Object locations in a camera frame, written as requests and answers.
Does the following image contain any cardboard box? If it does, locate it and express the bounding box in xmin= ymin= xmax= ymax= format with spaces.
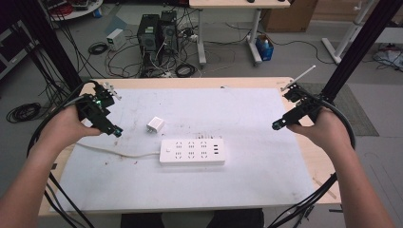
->
xmin=260 ymin=0 xmax=318 ymax=33

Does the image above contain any person's left hand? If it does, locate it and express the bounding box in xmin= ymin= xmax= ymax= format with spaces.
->
xmin=37 ymin=104 xmax=103 ymax=152

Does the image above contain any black cable coil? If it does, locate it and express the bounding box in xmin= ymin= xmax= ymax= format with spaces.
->
xmin=87 ymin=41 xmax=109 ymax=56
xmin=174 ymin=63 xmax=198 ymax=79
xmin=6 ymin=102 xmax=43 ymax=124

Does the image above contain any white table mat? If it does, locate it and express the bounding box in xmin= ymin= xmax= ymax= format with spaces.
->
xmin=49 ymin=87 xmax=316 ymax=213

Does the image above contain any white power strip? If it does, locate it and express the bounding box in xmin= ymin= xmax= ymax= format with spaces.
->
xmin=159 ymin=138 xmax=227 ymax=166

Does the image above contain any black computer tower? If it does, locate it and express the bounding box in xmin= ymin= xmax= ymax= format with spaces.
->
xmin=158 ymin=9 xmax=179 ymax=55
xmin=136 ymin=13 xmax=162 ymax=62

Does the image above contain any black floor cable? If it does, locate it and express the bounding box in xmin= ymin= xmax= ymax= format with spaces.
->
xmin=271 ymin=39 xmax=337 ymax=67

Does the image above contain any white antenna rod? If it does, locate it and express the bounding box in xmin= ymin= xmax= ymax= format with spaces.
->
xmin=102 ymin=82 xmax=123 ymax=101
xmin=280 ymin=65 xmax=317 ymax=92

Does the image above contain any white charger plug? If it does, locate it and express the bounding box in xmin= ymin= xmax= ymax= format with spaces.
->
xmin=145 ymin=116 xmax=165 ymax=134

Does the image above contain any wooden desk with white legs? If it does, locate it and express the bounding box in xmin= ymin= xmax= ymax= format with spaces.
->
xmin=188 ymin=0 xmax=292 ymax=67

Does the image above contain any white power strip cable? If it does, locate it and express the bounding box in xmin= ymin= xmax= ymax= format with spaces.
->
xmin=75 ymin=142 xmax=162 ymax=159

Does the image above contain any round white table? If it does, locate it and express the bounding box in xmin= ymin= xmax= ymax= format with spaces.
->
xmin=40 ymin=0 xmax=105 ymax=22

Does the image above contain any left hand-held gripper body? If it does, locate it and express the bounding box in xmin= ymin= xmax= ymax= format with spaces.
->
xmin=75 ymin=82 xmax=116 ymax=128

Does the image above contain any dark cabinet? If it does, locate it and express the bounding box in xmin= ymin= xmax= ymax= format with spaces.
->
xmin=0 ymin=18 xmax=36 ymax=81

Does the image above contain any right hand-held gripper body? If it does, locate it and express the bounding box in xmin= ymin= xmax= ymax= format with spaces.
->
xmin=282 ymin=84 xmax=324 ymax=124

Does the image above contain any white metal stand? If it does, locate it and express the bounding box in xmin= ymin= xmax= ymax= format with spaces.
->
xmin=320 ymin=0 xmax=382 ymax=66

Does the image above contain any blue storage box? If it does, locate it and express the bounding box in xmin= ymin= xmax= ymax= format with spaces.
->
xmin=255 ymin=33 xmax=276 ymax=62

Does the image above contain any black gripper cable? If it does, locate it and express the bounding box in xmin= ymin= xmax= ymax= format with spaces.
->
xmin=26 ymin=80 xmax=100 ymax=228
xmin=267 ymin=94 xmax=357 ymax=228

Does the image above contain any white box device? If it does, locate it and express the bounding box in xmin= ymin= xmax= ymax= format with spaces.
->
xmin=106 ymin=28 xmax=126 ymax=52

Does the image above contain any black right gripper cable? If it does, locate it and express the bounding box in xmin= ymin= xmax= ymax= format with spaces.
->
xmin=267 ymin=94 xmax=357 ymax=228

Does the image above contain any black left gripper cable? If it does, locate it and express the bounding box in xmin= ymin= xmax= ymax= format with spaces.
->
xmin=26 ymin=80 xmax=100 ymax=228

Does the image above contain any black metal frame post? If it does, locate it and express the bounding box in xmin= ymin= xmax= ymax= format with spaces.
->
xmin=13 ymin=0 xmax=84 ymax=92
xmin=319 ymin=0 xmax=403 ymax=103

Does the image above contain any person's right hand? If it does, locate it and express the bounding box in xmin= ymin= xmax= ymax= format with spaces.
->
xmin=286 ymin=107 xmax=355 ymax=160

